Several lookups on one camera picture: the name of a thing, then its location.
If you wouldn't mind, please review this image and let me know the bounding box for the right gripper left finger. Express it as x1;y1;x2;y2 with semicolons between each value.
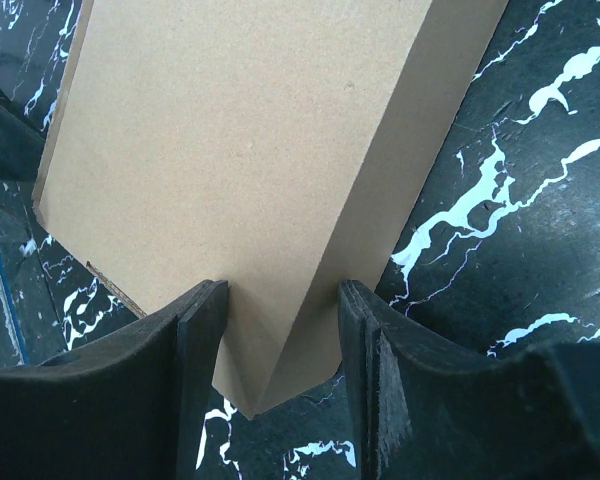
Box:
0;280;229;479

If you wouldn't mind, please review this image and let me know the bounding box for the large cardboard box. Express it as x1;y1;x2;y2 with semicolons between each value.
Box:
33;1;506;417

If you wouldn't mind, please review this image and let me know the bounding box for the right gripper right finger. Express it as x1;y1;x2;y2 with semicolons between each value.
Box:
338;280;600;479

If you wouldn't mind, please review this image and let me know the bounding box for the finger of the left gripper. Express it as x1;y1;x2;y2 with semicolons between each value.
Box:
0;89;45;182

